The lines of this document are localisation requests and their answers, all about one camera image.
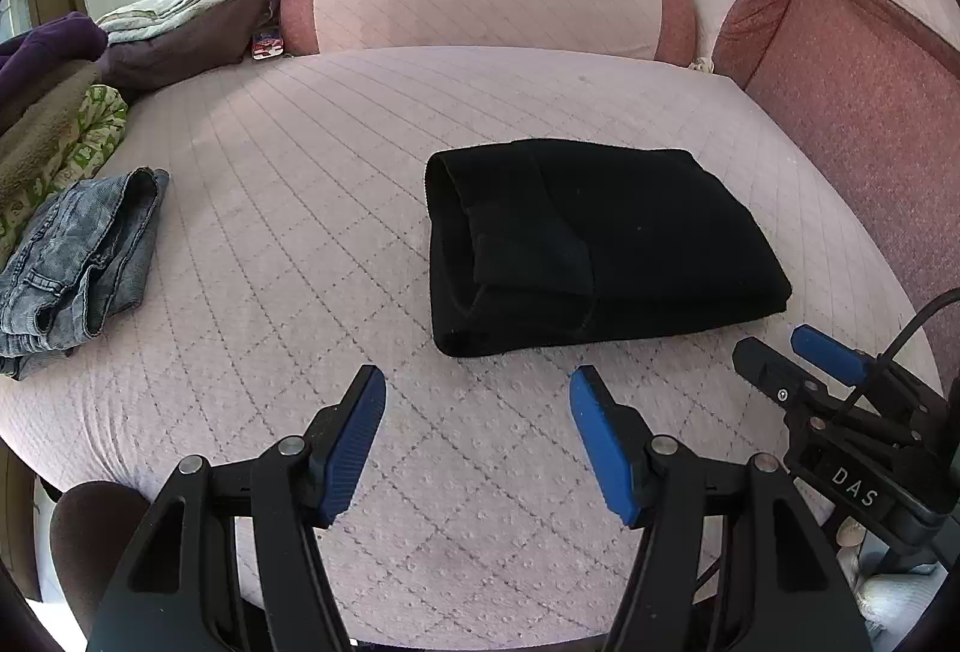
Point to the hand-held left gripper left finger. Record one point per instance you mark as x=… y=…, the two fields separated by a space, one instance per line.
x=352 y=449

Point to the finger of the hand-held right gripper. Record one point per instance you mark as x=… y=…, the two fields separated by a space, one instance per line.
x=829 y=356
x=765 y=367

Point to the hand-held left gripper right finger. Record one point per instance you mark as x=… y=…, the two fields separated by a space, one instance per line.
x=607 y=449

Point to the black pants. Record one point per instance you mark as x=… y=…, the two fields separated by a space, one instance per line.
x=637 y=247

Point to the white cloth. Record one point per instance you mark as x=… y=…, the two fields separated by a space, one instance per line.
x=892 y=603

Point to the pink quilted sofa seat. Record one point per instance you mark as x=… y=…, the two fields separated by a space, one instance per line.
x=300 y=209

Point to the red pink sofa backrest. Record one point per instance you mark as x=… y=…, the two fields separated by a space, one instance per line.
x=862 y=97

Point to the brown stool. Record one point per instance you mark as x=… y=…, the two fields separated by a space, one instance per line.
x=94 y=539

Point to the blue denim jeans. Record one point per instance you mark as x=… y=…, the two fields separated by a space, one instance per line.
x=75 y=262

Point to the green patterned cloth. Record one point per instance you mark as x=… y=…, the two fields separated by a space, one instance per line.
x=94 y=135

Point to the red snack packet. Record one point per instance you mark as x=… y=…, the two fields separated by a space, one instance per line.
x=267 y=46

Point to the brown towel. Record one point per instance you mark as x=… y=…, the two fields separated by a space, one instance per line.
x=37 y=127

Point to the pink bolster cushion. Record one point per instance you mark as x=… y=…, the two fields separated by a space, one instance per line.
x=487 y=7

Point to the purple cloth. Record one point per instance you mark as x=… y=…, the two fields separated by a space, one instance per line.
x=52 y=45

